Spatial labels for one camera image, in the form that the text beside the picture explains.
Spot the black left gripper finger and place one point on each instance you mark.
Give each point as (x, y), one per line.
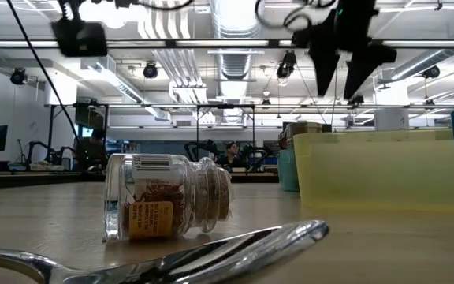
(79, 39)

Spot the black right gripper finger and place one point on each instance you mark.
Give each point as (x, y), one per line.
(323, 59)
(369, 63)

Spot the orange taco seasoning packet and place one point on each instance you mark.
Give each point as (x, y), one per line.
(282, 142)

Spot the small glass saffron jar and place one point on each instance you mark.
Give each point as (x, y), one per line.
(164, 197)

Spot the black background robot arm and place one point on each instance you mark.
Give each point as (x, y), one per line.
(201, 148)
(256, 155)
(45, 152)

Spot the white square column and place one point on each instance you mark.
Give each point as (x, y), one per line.
(391, 110)

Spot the yellow translucent plastic bin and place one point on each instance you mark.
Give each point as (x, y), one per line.
(369, 169)

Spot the person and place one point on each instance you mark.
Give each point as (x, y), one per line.
(231, 154)
(92, 152)

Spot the black bar with lights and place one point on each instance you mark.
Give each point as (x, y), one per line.
(211, 43)

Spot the teal translucent plastic bin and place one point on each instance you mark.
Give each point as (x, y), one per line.
(288, 169)

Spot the large silver spoon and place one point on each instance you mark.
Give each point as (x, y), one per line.
(231, 256)

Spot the black hanging camera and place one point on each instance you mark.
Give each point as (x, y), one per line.
(18, 76)
(431, 72)
(150, 70)
(358, 102)
(287, 65)

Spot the silver slanted duct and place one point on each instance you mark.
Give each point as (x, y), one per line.
(428, 59)

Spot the silver ventilation duct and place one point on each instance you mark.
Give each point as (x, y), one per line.
(235, 63)

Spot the black background station frame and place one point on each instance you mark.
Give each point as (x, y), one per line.
(198, 126)

